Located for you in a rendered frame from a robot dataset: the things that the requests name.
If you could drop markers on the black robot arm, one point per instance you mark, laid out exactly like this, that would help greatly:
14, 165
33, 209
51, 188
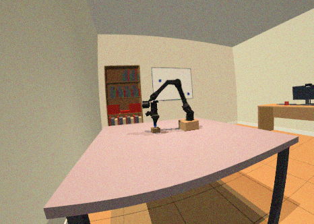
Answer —
189, 113

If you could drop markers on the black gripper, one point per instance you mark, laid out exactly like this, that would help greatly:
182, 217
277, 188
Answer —
155, 115

